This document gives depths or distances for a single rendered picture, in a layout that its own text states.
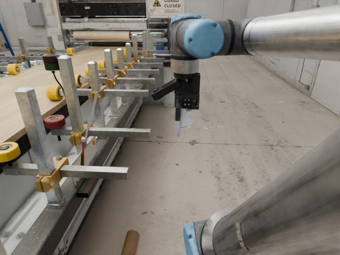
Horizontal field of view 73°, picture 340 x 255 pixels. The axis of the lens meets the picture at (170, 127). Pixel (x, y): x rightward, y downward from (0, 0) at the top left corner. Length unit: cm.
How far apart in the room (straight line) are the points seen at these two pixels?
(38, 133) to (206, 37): 54
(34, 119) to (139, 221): 120
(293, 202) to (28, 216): 96
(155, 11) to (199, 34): 281
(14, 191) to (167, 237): 97
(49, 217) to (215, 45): 74
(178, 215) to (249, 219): 144
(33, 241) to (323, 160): 79
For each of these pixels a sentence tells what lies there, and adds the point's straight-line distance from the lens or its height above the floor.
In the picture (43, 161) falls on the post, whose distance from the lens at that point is 82.
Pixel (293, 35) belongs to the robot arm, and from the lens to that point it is 49.
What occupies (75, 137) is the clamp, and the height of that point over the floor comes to 86.
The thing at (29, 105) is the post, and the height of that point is 108.
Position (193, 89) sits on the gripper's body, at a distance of 77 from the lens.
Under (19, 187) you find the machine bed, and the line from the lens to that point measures 111.
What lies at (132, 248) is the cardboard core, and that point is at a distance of 155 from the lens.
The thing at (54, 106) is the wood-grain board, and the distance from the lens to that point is 128.
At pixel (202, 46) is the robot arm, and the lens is 59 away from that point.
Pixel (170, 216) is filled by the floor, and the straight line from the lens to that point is 178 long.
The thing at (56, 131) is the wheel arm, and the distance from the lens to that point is 112.
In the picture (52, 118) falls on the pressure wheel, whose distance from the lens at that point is 111.
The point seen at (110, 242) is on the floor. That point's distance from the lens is 169.
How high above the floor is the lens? 131
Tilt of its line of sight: 26 degrees down
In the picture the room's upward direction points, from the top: straight up
